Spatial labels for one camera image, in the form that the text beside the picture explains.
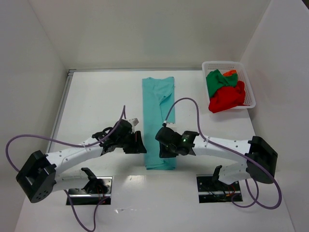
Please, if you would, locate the green t shirt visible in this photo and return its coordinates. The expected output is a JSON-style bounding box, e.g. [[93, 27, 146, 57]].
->
[[206, 69, 238, 98]]

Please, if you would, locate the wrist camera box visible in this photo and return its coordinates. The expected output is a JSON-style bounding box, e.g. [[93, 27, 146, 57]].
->
[[128, 118, 139, 127], [162, 120, 176, 128]]

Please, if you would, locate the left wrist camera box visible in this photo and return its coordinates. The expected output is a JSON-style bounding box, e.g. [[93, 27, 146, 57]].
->
[[128, 118, 139, 127]]

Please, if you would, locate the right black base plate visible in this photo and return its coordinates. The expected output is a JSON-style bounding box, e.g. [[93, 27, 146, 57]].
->
[[196, 175, 243, 203]]

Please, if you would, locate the white plastic basket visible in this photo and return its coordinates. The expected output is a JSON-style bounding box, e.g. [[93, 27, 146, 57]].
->
[[202, 61, 256, 109]]

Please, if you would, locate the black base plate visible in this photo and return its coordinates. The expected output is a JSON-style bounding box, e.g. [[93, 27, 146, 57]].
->
[[68, 176, 113, 205], [196, 175, 243, 203]]

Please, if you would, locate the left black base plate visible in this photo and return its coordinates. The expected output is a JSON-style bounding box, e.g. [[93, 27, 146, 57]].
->
[[68, 176, 113, 205]]

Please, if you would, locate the red t shirt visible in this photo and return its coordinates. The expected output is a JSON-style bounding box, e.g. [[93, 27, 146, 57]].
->
[[209, 81, 246, 113]]

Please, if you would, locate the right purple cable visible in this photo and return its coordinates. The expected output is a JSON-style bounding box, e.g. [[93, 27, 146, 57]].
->
[[164, 97, 282, 209]]

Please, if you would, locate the teal t shirt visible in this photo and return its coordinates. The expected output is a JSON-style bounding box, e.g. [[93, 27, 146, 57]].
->
[[142, 77, 177, 170]]

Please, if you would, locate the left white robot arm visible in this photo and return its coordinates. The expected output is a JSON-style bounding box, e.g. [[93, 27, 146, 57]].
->
[[16, 118, 147, 203]]

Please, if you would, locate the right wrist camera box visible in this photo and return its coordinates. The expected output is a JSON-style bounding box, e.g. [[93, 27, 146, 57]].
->
[[162, 120, 176, 128]]

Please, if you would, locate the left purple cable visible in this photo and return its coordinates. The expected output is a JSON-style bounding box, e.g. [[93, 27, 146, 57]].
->
[[5, 105, 127, 232]]

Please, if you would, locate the purple cable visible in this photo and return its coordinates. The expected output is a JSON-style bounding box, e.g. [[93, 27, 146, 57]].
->
[[164, 97, 282, 209], [5, 105, 127, 232]]

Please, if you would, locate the orange t shirt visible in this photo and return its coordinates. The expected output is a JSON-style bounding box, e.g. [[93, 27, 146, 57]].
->
[[223, 70, 237, 76]]

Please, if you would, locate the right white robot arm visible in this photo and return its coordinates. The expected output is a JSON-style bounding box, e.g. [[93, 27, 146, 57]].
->
[[155, 127, 278, 185]]

